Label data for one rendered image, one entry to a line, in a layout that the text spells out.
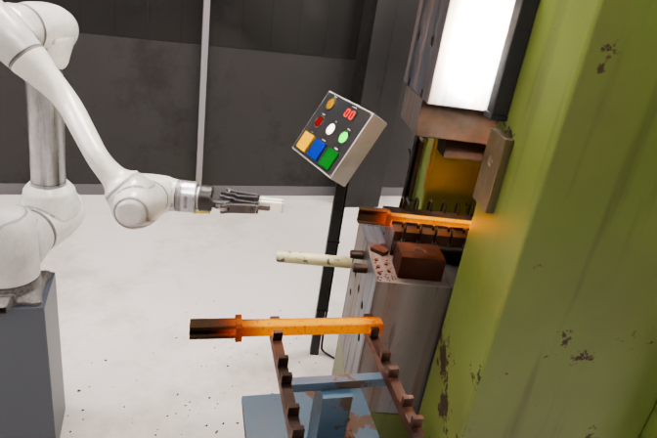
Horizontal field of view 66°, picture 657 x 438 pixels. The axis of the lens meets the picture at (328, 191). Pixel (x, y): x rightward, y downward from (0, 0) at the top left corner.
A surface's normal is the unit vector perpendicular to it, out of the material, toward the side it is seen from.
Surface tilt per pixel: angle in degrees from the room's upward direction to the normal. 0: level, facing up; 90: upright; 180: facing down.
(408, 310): 90
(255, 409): 0
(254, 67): 90
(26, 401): 90
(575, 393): 90
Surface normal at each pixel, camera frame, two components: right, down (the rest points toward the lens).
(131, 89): 0.30, 0.40
